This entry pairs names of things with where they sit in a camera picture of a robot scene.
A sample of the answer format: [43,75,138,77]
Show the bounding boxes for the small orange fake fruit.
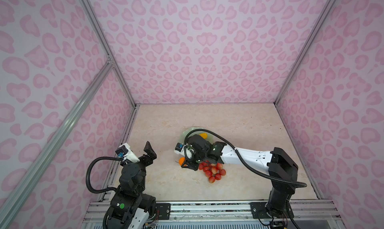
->
[179,157,186,167]

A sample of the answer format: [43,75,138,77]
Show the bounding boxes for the red fake grape bunch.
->
[198,163,227,184]

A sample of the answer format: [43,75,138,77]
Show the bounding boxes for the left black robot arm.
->
[102,142,157,229]

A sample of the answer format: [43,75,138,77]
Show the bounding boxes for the light green scalloped fruit bowl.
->
[177,128,226,161]

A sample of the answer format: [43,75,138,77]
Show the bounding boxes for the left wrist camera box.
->
[116,143,140,163]

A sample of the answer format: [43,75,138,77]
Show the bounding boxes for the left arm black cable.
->
[85,156,124,195]

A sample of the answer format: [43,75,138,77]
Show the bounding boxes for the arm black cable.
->
[85,156,124,195]
[183,128,308,189]

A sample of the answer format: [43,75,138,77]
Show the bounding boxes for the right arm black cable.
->
[183,128,308,189]

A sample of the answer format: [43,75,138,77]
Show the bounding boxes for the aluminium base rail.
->
[80,198,346,229]

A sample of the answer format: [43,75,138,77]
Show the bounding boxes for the left diagonal aluminium frame bar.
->
[1,61,114,229]

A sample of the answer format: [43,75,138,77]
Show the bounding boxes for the left corner aluminium post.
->
[79,0,137,109]

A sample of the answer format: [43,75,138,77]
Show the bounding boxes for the corner aluminium post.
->
[79,0,137,109]
[274,0,338,108]

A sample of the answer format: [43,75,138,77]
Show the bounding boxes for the right corner aluminium post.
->
[274,0,338,108]

